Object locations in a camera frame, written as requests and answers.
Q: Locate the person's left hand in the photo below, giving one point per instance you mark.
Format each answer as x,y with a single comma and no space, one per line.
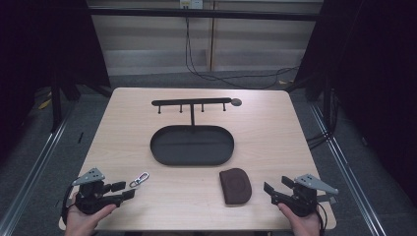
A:
82,221

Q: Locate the white wall socket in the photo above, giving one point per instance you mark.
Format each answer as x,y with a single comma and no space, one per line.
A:
191,4

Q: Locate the black horizontal frame bar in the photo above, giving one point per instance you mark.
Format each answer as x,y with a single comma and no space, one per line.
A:
203,13

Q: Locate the black metal stand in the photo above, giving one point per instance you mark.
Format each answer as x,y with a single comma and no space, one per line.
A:
56,105

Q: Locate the silver floor rail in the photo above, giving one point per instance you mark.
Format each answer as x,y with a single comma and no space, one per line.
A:
347,183
31,175

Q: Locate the person's right hand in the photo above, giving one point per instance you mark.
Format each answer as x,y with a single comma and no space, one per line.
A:
303,224

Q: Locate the black hook rack with tray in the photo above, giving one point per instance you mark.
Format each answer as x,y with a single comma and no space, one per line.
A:
191,146

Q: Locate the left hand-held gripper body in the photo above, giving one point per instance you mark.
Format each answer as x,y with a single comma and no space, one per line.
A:
91,198

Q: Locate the brown pouch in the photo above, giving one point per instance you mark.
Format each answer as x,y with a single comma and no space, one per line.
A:
236,187

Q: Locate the dark curtain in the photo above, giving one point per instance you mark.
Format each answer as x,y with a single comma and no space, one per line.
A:
373,82
42,49

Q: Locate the silver carabiner key clip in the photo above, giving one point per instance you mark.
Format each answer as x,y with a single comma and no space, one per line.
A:
139,180

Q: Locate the yellow tape strip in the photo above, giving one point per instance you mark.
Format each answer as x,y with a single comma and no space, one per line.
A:
45,104

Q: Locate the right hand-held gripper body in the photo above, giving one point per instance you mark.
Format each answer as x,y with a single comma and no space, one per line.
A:
303,196

